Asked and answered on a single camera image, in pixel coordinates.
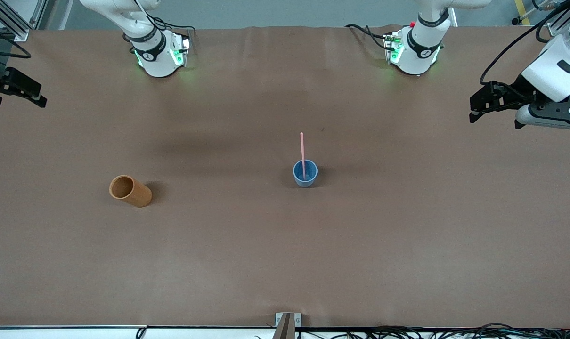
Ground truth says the brown cylindrical cup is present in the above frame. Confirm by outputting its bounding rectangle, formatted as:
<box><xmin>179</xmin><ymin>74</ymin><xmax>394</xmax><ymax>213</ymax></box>
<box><xmin>109</xmin><ymin>175</ymin><xmax>153</xmax><ymax>208</ymax></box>

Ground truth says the blue plastic cup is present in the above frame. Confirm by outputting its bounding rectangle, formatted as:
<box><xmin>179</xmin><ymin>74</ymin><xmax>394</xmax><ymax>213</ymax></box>
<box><xmin>293</xmin><ymin>160</ymin><xmax>318</xmax><ymax>188</ymax></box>

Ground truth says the pink chopstick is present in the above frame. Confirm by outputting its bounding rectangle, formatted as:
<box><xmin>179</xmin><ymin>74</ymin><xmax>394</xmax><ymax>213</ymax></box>
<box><xmin>300</xmin><ymin>132</ymin><xmax>308</xmax><ymax>181</ymax></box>

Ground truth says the brown table mat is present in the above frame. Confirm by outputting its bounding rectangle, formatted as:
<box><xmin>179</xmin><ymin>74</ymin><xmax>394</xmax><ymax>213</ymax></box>
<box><xmin>0</xmin><ymin>25</ymin><xmax>570</xmax><ymax>329</ymax></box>

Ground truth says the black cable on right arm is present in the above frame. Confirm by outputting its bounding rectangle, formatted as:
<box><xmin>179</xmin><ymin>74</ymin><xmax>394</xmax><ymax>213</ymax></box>
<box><xmin>0</xmin><ymin>23</ymin><xmax>32</xmax><ymax>60</ymax></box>

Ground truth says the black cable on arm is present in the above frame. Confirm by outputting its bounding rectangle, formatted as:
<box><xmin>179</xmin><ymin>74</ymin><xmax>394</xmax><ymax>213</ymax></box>
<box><xmin>0</xmin><ymin>23</ymin><xmax>32</xmax><ymax>60</ymax></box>
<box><xmin>480</xmin><ymin>0</ymin><xmax>570</xmax><ymax>86</ymax></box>

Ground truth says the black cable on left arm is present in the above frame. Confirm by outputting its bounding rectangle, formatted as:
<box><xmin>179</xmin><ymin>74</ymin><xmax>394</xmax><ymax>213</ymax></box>
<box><xmin>480</xmin><ymin>0</ymin><xmax>570</xmax><ymax>86</ymax></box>

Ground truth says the aluminium frame profile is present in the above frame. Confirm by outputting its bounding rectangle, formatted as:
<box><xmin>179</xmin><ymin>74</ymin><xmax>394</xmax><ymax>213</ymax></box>
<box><xmin>0</xmin><ymin>0</ymin><xmax>48</xmax><ymax>42</ymax></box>

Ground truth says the black cable at left arm base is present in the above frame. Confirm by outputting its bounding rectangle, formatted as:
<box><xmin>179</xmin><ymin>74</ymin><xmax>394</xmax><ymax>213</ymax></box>
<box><xmin>345</xmin><ymin>24</ymin><xmax>390</xmax><ymax>49</ymax></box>

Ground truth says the black cable at arm base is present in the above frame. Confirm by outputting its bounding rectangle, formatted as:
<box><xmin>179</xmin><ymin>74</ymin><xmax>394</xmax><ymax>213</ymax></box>
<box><xmin>122</xmin><ymin>0</ymin><xmax>196</xmax><ymax>44</ymax></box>
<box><xmin>345</xmin><ymin>24</ymin><xmax>390</xmax><ymax>49</ymax></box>

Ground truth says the black cable at right arm base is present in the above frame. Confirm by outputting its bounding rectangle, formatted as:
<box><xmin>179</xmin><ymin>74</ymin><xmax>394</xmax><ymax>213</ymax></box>
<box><xmin>122</xmin><ymin>0</ymin><xmax>196</xmax><ymax>44</ymax></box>

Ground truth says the white table edge rail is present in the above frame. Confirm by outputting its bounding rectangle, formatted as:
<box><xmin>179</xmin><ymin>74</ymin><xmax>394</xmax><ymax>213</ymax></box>
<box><xmin>0</xmin><ymin>325</ymin><xmax>277</xmax><ymax>339</ymax></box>

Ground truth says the grey metal bracket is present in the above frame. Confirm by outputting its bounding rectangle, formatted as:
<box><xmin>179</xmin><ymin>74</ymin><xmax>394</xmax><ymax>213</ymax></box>
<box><xmin>273</xmin><ymin>313</ymin><xmax>302</xmax><ymax>339</ymax></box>

